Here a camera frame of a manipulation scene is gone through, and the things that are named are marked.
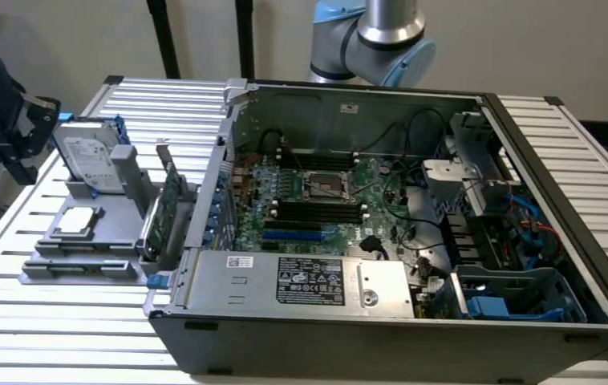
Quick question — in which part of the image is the silver CPU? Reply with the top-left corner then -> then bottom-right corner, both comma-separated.
56,206 -> 105,237

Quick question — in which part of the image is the RAM stick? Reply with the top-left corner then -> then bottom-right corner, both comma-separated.
52,261 -> 124,270
58,239 -> 137,246

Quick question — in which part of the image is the green graphics card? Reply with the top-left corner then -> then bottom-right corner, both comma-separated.
136,137 -> 188,258

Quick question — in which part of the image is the long black wire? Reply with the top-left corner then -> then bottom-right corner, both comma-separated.
382,107 -> 448,162

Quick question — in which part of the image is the grey metal disk bay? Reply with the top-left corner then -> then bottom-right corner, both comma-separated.
421,111 -> 524,218

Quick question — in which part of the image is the blue plastic drive cage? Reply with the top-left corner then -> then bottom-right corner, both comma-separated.
449,264 -> 588,322

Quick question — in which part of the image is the open black PC case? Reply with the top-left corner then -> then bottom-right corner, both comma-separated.
144,77 -> 608,376

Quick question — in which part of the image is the silver power supply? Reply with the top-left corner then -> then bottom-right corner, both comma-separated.
184,250 -> 418,320

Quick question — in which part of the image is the black expansion slot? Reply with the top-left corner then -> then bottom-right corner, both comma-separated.
264,221 -> 322,231

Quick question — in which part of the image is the blue wire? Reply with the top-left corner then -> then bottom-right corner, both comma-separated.
502,191 -> 545,270

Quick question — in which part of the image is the hard disk in blue carrier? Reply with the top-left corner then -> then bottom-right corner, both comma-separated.
48,113 -> 132,194

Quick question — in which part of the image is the thin black pole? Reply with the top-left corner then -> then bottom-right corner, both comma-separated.
236,0 -> 257,80

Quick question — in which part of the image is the CPU socket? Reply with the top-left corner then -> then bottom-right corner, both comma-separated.
294,169 -> 362,202

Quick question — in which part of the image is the thick black pole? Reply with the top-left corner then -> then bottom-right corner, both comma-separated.
145,0 -> 182,80

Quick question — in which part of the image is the green motherboard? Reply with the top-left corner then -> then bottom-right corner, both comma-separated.
226,156 -> 424,262

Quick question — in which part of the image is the long blue expansion slot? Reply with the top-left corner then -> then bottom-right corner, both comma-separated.
262,230 -> 322,241

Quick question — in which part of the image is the grey parts rack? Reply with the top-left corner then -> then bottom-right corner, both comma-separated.
17,144 -> 198,286

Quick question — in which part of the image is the black fan shroud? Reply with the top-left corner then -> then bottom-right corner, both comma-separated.
436,211 -> 500,270

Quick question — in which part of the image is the short black wire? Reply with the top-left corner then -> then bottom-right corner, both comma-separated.
257,129 -> 285,162

